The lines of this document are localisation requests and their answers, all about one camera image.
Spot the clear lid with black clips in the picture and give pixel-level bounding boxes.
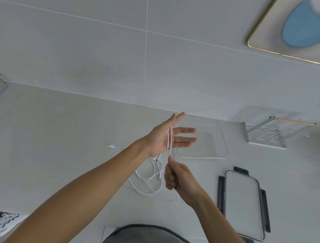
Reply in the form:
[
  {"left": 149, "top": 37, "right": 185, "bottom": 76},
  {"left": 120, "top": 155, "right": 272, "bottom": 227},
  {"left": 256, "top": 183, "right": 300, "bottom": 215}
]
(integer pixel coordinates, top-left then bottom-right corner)
[{"left": 217, "top": 166, "right": 272, "bottom": 242}]

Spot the gold framed wall picture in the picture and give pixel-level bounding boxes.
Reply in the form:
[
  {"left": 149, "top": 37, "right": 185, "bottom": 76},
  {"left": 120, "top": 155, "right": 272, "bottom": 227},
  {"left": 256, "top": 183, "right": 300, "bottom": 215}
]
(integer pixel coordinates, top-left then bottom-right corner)
[{"left": 247, "top": 0, "right": 320, "bottom": 65}]

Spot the person's right hand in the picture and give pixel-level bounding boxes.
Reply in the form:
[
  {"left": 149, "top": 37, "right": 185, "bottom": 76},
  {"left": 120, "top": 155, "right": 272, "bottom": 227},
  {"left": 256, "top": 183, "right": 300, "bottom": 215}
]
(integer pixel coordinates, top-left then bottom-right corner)
[{"left": 164, "top": 155, "right": 206, "bottom": 208}]

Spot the grey garment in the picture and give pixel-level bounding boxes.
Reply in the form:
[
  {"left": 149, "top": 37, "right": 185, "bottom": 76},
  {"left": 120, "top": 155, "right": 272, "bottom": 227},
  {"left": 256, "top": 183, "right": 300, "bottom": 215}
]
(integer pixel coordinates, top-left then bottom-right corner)
[{"left": 102, "top": 223, "right": 193, "bottom": 243}]

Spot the white rack with wooden rod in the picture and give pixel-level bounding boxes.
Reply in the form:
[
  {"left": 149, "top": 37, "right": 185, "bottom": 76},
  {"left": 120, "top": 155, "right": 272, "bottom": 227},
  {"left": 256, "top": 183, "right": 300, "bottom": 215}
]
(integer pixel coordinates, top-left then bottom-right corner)
[{"left": 241, "top": 112, "right": 318, "bottom": 150}]

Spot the person's left hand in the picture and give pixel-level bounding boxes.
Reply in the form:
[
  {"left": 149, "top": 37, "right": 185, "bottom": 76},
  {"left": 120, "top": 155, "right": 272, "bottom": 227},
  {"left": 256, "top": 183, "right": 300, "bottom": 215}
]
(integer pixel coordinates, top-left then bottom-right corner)
[{"left": 146, "top": 112, "right": 198, "bottom": 158}]

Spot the white charging cable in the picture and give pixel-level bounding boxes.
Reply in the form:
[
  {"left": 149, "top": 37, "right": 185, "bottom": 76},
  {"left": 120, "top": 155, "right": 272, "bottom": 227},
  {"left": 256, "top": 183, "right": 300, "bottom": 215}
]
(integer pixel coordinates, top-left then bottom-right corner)
[{"left": 107, "top": 126, "right": 179, "bottom": 201}]

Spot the person's right forearm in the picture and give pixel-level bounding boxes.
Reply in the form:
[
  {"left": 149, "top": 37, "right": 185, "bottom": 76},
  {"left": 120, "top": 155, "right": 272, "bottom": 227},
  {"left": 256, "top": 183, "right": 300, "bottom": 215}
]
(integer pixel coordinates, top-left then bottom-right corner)
[{"left": 191, "top": 192, "right": 247, "bottom": 243}]

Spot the person's left forearm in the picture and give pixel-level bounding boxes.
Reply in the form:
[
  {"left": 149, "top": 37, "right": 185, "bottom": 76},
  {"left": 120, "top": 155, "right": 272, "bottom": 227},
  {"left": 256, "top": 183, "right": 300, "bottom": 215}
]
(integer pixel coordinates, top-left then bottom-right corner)
[{"left": 0, "top": 137, "right": 153, "bottom": 243}]

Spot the clear glass container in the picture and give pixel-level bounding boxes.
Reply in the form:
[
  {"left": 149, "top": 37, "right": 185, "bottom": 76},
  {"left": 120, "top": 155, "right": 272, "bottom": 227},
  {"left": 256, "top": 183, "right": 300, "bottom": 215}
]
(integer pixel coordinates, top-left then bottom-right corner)
[{"left": 174, "top": 123, "right": 229, "bottom": 159}]

